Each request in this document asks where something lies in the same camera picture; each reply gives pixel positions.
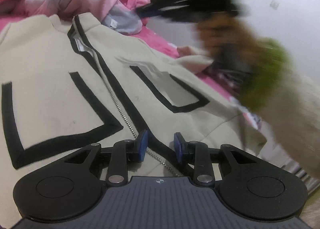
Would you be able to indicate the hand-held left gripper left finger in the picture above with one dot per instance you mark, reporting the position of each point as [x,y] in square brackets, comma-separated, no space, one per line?
[143,147]

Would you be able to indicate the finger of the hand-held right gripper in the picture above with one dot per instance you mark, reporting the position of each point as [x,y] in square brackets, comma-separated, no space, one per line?
[152,10]

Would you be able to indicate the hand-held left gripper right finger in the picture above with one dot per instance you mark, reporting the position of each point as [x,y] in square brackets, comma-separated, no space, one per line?
[178,147]

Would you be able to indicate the beige zip jacket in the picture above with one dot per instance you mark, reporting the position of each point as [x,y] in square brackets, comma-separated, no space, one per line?
[50,56]

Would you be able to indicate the person's right hand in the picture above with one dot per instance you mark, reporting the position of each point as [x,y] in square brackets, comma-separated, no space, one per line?
[217,33]

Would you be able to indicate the pink floral fleece blanket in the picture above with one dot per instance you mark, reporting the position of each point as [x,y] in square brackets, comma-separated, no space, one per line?
[160,41]

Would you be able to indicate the white wall switch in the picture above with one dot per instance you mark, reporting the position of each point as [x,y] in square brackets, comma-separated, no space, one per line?
[275,4]

